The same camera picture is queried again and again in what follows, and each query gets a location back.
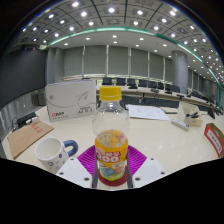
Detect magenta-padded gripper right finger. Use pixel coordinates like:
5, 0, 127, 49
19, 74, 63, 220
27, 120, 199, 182
124, 144, 167, 188

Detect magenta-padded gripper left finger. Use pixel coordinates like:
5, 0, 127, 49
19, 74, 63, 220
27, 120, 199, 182
55, 144, 100, 189

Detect yellow-capped clear drink bottle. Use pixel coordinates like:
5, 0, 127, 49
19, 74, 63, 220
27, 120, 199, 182
91, 85, 131, 183

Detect white power strip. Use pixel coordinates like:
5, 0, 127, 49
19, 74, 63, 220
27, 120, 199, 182
170, 118, 190, 132

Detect brown paper envelope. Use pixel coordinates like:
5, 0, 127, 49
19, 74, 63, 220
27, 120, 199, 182
7, 119, 55, 160

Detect white paper sheet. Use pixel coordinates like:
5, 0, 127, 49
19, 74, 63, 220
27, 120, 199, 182
127, 103, 171, 122

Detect small open white box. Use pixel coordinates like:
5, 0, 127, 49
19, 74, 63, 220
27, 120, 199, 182
177, 101, 204, 128

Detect black flat device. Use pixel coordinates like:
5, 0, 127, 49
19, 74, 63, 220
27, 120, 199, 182
15, 111, 38, 128

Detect white cardboard paper box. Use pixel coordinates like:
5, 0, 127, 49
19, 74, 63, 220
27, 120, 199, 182
44, 79, 98, 123

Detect red and white cardboard box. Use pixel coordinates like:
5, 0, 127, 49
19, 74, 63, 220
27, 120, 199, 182
203, 122, 224, 159

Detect long curved conference desk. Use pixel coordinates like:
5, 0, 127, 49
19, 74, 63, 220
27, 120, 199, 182
96, 84, 224, 113

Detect black office chairs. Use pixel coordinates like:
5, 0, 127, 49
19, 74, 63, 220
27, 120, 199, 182
99, 77, 218, 101

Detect round ceiling lights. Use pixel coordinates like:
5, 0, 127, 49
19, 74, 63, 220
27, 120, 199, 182
19, 0, 224, 78

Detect white printed mug blue handle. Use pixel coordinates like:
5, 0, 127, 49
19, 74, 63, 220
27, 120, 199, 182
34, 136, 80, 175

